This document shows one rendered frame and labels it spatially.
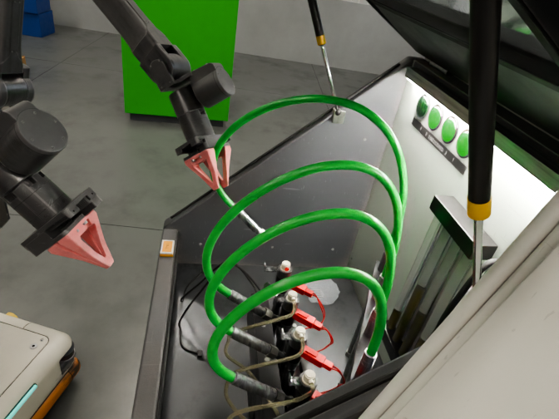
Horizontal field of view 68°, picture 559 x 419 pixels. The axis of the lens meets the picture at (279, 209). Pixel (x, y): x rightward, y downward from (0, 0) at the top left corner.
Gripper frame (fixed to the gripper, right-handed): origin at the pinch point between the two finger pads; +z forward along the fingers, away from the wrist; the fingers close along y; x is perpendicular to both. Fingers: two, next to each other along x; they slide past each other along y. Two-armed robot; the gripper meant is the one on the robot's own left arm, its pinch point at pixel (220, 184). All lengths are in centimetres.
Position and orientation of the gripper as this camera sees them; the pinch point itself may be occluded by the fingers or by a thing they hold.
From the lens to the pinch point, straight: 82.6
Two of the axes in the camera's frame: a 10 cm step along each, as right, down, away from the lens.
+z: 3.8, 9.3, 0.0
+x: -7.7, 3.2, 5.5
